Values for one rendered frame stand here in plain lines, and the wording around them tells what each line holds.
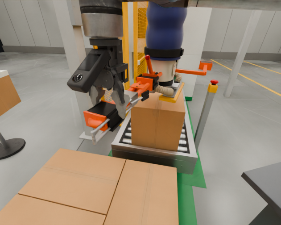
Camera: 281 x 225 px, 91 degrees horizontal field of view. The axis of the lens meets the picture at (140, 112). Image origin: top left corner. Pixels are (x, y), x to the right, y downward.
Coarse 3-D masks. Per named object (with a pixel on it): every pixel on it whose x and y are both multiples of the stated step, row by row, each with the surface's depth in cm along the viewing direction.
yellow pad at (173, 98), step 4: (180, 84) 97; (172, 88) 83; (180, 88) 92; (176, 92) 85; (180, 92) 90; (160, 96) 80; (164, 96) 80; (168, 96) 80; (172, 96) 79; (176, 96) 81; (164, 100) 79; (168, 100) 78; (172, 100) 77; (176, 100) 78
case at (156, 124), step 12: (156, 96) 118; (180, 96) 119; (132, 108) 103; (144, 108) 101; (156, 108) 100; (168, 108) 100; (180, 108) 101; (132, 120) 109; (144, 120) 107; (156, 120) 104; (168, 120) 102; (180, 120) 100; (132, 132) 115; (144, 132) 113; (156, 132) 110; (168, 132) 108; (180, 132) 106; (132, 144) 122; (144, 144) 119; (156, 144) 117; (168, 144) 114
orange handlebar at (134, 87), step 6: (204, 66) 96; (180, 72) 88; (186, 72) 86; (192, 72) 85; (198, 72) 83; (204, 72) 83; (132, 84) 61; (138, 84) 61; (144, 84) 61; (132, 90) 58; (138, 90) 56; (144, 90) 59; (138, 96) 55; (114, 102) 47; (90, 120) 37; (96, 120) 37; (96, 126) 36
